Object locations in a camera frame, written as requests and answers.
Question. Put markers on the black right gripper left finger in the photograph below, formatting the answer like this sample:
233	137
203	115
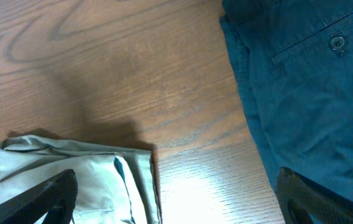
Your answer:
53	200

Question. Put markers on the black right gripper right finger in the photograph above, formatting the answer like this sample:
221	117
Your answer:
303	201

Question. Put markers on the khaki beige shorts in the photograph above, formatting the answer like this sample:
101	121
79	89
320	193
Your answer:
115	184

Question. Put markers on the navy blue shorts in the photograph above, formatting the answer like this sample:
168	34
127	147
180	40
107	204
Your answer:
293	64

